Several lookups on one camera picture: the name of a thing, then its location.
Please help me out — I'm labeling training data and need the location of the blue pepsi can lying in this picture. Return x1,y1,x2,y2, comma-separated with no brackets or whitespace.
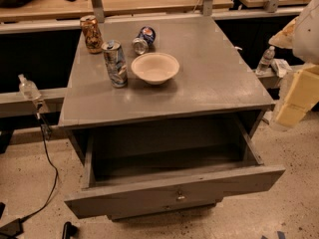
132,26,156,55

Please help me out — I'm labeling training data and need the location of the orange gold can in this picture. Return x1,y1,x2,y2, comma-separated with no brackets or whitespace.
80,15,103,54

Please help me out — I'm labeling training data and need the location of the clear bottle left rail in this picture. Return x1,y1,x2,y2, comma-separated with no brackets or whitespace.
18,74,41,101

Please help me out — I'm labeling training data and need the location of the grey top drawer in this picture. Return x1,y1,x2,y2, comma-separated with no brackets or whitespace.
65,115,285,220

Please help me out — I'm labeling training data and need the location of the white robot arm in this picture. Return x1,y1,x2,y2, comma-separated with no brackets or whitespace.
269,0,319,130

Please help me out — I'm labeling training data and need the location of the white crumpled packet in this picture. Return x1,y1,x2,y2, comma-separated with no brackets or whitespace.
271,59,292,78

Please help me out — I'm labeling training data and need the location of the white paper bowl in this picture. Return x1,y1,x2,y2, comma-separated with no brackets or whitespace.
131,53,179,85

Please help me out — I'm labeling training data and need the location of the black power adapter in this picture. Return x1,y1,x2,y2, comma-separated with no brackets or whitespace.
0,219,24,239

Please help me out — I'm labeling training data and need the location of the black object on floor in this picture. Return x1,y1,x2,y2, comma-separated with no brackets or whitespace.
62,222,78,239

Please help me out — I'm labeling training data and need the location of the clear water bottle right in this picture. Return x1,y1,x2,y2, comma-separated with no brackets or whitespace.
255,46,275,75

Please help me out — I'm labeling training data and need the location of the tall silver blue can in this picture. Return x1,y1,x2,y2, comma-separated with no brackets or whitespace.
102,40,128,88

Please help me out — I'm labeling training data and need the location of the grey wooden drawer cabinet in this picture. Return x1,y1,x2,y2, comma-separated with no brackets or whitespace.
58,15,276,221

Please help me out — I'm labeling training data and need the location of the wooden desk left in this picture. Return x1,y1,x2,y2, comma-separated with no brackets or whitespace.
0,0,202,22

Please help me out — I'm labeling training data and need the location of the black power cable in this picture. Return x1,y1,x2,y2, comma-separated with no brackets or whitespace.
19,112,60,223

